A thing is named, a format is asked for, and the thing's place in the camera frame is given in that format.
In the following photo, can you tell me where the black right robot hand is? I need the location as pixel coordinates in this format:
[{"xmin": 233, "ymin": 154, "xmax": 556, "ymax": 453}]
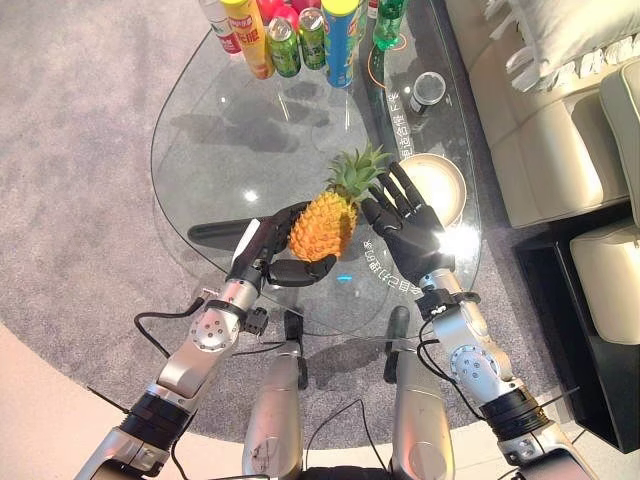
[{"xmin": 360, "ymin": 161, "xmax": 457, "ymax": 279}]

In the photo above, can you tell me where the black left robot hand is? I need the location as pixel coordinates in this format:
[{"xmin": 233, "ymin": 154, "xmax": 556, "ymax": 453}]
[{"xmin": 224, "ymin": 200, "xmax": 338, "ymax": 289}]

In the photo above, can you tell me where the orange pineapple with green crown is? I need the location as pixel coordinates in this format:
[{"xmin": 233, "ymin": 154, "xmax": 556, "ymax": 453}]
[{"xmin": 288, "ymin": 142, "xmax": 393, "ymax": 263}]

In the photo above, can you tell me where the cream round plate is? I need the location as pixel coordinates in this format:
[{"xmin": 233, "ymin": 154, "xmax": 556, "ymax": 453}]
[{"xmin": 395, "ymin": 153, "xmax": 468, "ymax": 229}]

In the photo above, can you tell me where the dark left robot foot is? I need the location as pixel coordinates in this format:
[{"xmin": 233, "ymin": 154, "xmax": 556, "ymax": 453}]
[{"xmin": 283, "ymin": 308, "xmax": 305, "ymax": 354}]

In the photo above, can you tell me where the dark robot foot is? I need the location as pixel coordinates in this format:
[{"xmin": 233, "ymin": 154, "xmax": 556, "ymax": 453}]
[
  {"xmin": 388, "ymin": 305, "xmax": 411, "ymax": 351},
  {"xmin": 283, "ymin": 308, "xmax": 305, "ymax": 354}
]

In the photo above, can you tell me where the dark right robot foot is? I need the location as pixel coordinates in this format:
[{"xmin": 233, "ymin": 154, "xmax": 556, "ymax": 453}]
[{"xmin": 388, "ymin": 305, "xmax": 411, "ymax": 351}]

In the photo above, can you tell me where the glass coffee table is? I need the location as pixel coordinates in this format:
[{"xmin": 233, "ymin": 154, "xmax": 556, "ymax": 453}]
[{"xmin": 150, "ymin": 0, "xmax": 484, "ymax": 337}]

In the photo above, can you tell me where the silver left robot leg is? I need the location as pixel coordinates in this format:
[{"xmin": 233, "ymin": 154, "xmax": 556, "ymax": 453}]
[{"xmin": 241, "ymin": 349, "xmax": 307, "ymax": 480}]

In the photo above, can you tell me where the silver robot leg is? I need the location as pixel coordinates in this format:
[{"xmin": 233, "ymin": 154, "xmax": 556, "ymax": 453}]
[
  {"xmin": 387, "ymin": 344, "xmax": 454, "ymax": 480},
  {"xmin": 241, "ymin": 349, "xmax": 307, "ymax": 480}
]

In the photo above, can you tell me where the cream leather sofa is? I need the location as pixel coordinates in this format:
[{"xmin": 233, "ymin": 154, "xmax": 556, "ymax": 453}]
[{"xmin": 443, "ymin": 0, "xmax": 640, "ymax": 346}]

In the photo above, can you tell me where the silver right robot leg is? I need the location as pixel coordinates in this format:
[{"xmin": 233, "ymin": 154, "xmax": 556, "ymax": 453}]
[{"xmin": 387, "ymin": 344, "xmax": 454, "ymax": 480}]

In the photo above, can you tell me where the black side table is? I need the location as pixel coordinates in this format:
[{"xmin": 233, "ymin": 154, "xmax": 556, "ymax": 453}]
[{"xmin": 514, "ymin": 199, "xmax": 640, "ymax": 455}]

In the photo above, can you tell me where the blue chips tube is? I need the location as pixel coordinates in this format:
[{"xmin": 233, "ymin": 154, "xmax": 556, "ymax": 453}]
[{"xmin": 319, "ymin": 0, "xmax": 370, "ymax": 90}]

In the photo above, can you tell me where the green plastic bottle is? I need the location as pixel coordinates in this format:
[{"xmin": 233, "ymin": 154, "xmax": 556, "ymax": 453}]
[{"xmin": 372, "ymin": 0, "xmax": 410, "ymax": 52}]

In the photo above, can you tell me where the green soda can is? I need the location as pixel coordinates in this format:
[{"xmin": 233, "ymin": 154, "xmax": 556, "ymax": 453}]
[
  {"xmin": 297, "ymin": 7, "xmax": 329, "ymax": 71},
  {"xmin": 265, "ymin": 17, "xmax": 303, "ymax": 79}
]

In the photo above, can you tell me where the grey round rug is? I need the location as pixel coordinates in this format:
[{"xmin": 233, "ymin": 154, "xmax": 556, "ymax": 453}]
[{"xmin": 0, "ymin": 0, "xmax": 584, "ymax": 446}]

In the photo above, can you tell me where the yellow chips tube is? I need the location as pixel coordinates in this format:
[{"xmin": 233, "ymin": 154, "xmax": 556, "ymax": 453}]
[{"xmin": 220, "ymin": 0, "xmax": 276, "ymax": 81}]

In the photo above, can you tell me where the white red drink carton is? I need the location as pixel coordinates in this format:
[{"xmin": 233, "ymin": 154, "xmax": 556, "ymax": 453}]
[{"xmin": 197, "ymin": 0, "xmax": 245, "ymax": 55}]

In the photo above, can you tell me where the white fringed cushion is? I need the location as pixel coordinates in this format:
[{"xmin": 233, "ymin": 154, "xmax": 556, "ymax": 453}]
[{"xmin": 482, "ymin": 0, "xmax": 640, "ymax": 92}]

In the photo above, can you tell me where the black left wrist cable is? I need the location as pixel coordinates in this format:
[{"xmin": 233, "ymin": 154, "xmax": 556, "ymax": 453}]
[{"xmin": 133, "ymin": 297, "xmax": 206, "ymax": 360}]

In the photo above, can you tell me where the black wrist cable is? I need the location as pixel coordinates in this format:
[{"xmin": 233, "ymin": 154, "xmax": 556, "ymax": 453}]
[
  {"xmin": 133, "ymin": 297, "xmax": 206, "ymax": 360},
  {"xmin": 417, "ymin": 312, "xmax": 494, "ymax": 426}
]

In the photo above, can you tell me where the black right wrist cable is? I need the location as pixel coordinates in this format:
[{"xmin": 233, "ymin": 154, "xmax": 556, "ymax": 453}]
[{"xmin": 417, "ymin": 312, "xmax": 494, "ymax": 426}]

